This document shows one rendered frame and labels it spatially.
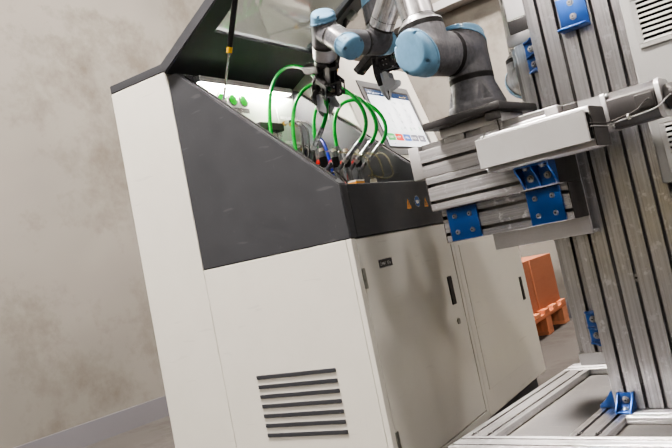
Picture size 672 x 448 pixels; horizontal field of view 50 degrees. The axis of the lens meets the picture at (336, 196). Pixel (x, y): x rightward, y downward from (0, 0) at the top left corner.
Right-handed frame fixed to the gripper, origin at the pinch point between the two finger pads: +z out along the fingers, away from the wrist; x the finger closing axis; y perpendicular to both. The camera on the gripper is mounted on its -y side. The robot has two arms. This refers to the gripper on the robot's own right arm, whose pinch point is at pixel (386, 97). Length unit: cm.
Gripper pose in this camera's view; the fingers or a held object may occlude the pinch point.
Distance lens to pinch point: 239.6
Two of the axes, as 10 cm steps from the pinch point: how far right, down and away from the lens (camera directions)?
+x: 5.3, -0.4, 8.5
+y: 8.2, -2.1, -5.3
